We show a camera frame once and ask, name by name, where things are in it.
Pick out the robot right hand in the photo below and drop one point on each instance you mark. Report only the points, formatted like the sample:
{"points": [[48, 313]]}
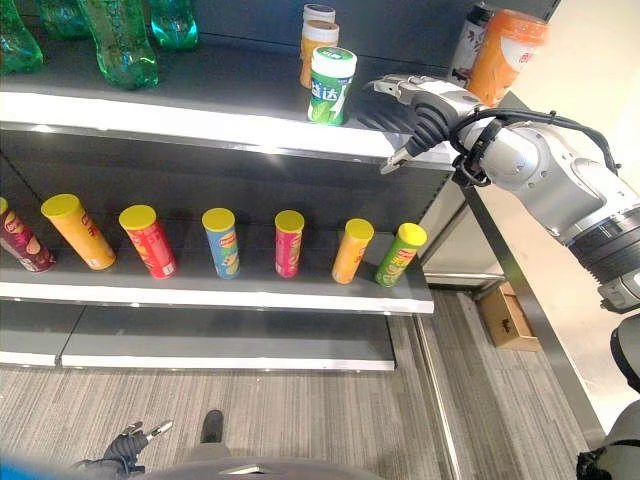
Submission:
{"points": [[425, 112]]}

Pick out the red chips can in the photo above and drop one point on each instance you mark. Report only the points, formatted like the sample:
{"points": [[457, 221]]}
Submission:
{"points": [[150, 242]]}

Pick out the robot dark foot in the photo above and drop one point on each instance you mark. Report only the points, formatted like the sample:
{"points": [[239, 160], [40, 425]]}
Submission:
{"points": [[212, 426]]}

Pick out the green chips can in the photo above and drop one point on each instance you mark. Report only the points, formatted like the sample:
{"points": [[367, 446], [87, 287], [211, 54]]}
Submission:
{"points": [[400, 256]]}

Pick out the brown cardboard box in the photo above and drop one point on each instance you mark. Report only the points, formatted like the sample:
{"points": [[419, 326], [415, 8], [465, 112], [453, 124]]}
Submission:
{"points": [[507, 320]]}

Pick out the grey metal shelf unit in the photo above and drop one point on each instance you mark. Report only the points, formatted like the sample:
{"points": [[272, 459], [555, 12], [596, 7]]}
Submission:
{"points": [[215, 165]]}

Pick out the maroon chips can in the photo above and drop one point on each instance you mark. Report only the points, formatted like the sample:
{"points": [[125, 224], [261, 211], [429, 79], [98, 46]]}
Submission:
{"points": [[22, 242]]}

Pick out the green white gum canister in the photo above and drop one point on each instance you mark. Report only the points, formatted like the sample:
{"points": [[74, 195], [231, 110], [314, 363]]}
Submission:
{"points": [[330, 86]]}

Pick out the orange canister white lid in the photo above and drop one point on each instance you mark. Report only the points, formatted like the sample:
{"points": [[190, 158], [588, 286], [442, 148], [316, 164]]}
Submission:
{"points": [[316, 51]]}

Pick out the tall orange chips can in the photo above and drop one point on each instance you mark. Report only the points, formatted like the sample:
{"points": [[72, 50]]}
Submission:
{"points": [[80, 232]]}

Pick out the pink chips can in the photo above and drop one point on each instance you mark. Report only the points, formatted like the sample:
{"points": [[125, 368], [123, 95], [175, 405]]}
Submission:
{"points": [[288, 245]]}

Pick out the blue chips can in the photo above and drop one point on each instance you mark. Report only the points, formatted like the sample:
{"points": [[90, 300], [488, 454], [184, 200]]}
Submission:
{"points": [[223, 245]]}

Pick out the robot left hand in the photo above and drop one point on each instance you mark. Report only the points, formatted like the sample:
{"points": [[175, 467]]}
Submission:
{"points": [[125, 447]]}

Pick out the white maroon patterned bottle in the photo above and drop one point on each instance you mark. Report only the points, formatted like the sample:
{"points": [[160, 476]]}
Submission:
{"points": [[470, 42]]}

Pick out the short orange chips can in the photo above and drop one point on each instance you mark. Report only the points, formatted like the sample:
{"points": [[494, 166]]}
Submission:
{"points": [[351, 252]]}

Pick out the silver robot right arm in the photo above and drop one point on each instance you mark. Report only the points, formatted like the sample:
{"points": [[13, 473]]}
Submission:
{"points": [[560, 185]]}

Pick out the green plastic soda bottle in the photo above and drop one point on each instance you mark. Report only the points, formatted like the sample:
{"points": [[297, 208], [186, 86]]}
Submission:
{"points": [[62, 20], [127, 45], [175, 25], [17, 47]]}

